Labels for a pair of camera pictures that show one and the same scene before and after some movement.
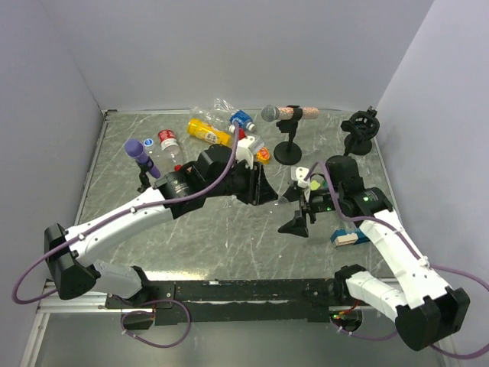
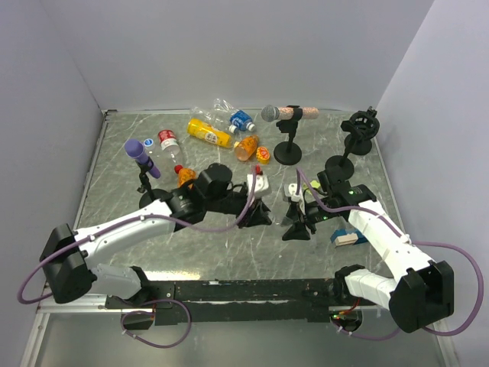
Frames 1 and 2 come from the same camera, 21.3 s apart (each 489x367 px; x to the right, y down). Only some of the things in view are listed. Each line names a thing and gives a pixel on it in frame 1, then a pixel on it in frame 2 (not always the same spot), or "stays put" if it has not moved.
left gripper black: x=259 y=191 to x=258 y=215
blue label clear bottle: x=244 y=120 stays put
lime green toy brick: x=314 y=185 stays put
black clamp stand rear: x=363 y=126 stays put
